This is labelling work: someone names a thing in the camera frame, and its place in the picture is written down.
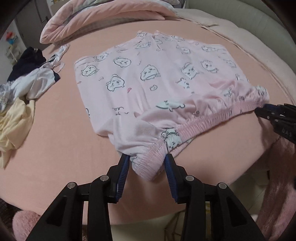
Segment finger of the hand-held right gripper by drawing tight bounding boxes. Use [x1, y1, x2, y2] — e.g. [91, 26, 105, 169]
[255, 108, 281, 127]
[264, 103, 296, 116]

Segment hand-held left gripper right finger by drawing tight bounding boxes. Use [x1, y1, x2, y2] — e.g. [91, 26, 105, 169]
[164, 153, 266, 241]

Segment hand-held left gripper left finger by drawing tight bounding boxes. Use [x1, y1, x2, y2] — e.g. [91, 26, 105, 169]
[25, 153, 130, 241]

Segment pink cartoon print pajama pants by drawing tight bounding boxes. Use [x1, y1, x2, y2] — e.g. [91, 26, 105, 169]
[73, 30, 270, 182]

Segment person's right forearm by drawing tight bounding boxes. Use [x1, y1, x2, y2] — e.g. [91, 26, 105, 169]
[261, 136, 296, 241]

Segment pile of assorted clothes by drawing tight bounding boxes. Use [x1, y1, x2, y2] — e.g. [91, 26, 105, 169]
[10, 43, 70, 100]

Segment pink bed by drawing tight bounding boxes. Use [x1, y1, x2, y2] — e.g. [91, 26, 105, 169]
[0, 17, 289, 226]

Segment grey padded headboard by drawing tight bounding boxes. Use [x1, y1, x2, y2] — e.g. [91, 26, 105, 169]
[185, 0, 296, 70]

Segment pale yellow garment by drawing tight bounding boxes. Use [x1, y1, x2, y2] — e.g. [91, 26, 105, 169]
[0, 100, 35, 169]

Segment grey white patterned garment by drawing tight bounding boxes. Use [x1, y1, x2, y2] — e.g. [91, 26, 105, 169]
[0, 83, 14, 112]

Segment navy garment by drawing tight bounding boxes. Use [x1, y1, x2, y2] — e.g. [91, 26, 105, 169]
[7, 46, 47, 81]

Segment folded pink quilt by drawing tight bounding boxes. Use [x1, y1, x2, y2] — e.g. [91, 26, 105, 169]
[40, 0, 181, 44]

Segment grey door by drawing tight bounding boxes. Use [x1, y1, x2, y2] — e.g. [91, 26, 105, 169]
[14, 0, 56, 26]

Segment red and blue wall toy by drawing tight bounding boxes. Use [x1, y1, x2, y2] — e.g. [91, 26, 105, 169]
[6, 31, 18, 45]

